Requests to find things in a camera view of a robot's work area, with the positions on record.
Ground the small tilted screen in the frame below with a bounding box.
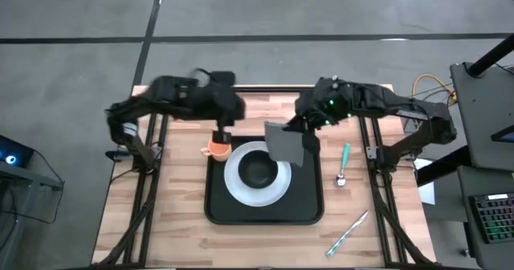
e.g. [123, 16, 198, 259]
[490, 125, 514, 145]

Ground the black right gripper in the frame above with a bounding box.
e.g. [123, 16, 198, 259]
[283, 85, 354, 154]

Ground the black bowl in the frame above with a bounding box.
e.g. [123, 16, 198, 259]
[237, 149, 279, 190]

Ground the black serving tray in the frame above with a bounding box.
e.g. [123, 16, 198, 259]
[203, 135, 325, 226]

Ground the peach ceramic mug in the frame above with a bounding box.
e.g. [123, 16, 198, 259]
[200, 137, 233, 163]

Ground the teal handled metal spoon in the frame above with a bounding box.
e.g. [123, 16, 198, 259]
[334, 142, 352, 188]

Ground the white round plate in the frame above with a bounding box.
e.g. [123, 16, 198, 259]
[223, 140, 293, 207]

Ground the teal handled metal knife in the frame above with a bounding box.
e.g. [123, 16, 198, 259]
[325, 210, 369, 259]

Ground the white paper sheet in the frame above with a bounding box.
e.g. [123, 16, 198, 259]
[413, 158, 437, 206]

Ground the gray side desk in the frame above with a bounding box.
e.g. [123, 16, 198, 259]
[449, 62, 514, 170]

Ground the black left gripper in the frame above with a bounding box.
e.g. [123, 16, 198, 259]
[208, 87, 247, 145]

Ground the yellow cable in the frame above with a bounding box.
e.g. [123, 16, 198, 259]
[412, 73, 458, 107]

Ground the black cart with blue light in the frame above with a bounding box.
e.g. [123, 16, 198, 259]
[0, 134, 65, 270]

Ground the dark keyboard desk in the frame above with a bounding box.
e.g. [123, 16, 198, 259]
[456, 166, 514, 270]

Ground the backlit black keyboard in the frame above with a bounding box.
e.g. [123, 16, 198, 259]
[468, 192, 514, 245]

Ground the gray cloth napkin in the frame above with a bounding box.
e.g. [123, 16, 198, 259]
[263, 121, 306, 167]

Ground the black stand pole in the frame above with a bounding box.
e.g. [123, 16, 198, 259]
[467, 34, 514, 78]

